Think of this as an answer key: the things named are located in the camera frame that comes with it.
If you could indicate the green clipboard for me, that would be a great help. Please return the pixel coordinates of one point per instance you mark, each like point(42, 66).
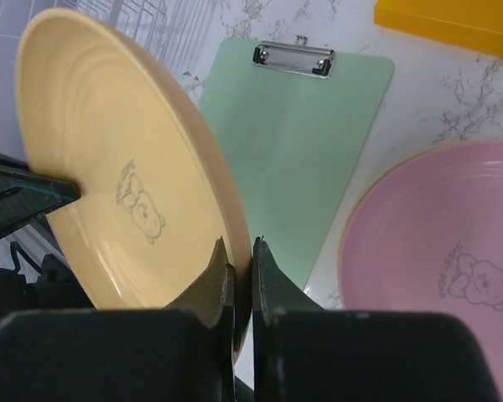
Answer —
point(291, 122)

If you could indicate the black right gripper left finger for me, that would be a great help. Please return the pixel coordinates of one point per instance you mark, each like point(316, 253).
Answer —
point(179, 353)

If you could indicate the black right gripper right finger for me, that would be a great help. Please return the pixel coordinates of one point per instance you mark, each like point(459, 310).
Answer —
point(303, 352)

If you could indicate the pink plate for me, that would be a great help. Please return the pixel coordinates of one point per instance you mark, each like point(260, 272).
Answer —
point(428, 236)

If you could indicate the yellow clip file folder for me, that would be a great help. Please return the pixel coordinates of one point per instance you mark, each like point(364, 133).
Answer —
point(470, 24)

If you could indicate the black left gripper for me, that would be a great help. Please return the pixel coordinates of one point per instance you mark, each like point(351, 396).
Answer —
point(25, 197)

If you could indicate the orange yellow plate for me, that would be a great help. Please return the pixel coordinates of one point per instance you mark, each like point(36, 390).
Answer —
point(96, 109)

